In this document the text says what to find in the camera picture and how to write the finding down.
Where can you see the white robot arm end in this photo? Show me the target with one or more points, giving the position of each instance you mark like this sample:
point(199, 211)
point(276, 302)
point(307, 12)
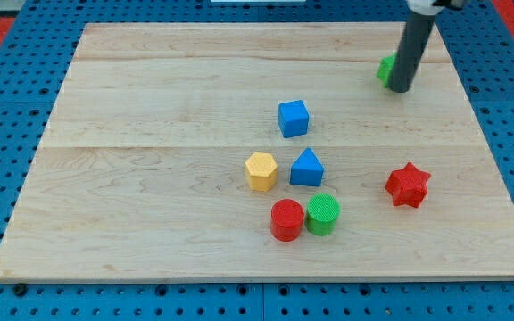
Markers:
point(433, 7)

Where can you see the blue cube block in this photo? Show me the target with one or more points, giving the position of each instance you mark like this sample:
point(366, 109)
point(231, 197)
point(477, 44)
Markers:
point(293, 118)

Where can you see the yellow hexagon block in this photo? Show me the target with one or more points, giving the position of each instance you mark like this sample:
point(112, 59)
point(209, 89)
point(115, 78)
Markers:
point(261, 171)

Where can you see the green star block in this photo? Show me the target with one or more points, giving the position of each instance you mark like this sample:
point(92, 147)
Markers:
point(385, 68)

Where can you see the blue triangle block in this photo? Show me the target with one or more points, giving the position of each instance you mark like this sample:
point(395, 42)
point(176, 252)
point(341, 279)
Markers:
point(306, 170)

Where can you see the red star block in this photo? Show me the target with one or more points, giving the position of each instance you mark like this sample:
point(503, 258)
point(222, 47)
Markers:
point(408, 186)

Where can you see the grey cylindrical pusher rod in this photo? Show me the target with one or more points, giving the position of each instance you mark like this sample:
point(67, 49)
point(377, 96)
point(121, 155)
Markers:
point(413, 43)

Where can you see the green cylinder block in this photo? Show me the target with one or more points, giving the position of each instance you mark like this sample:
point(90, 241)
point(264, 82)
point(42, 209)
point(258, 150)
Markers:
point(322, 212)

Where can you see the red cylinder block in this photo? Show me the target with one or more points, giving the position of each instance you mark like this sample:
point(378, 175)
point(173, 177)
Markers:
point(286, 220)

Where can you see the wooden board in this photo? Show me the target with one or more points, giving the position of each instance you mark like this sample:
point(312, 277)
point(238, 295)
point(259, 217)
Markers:
point(139, 176)

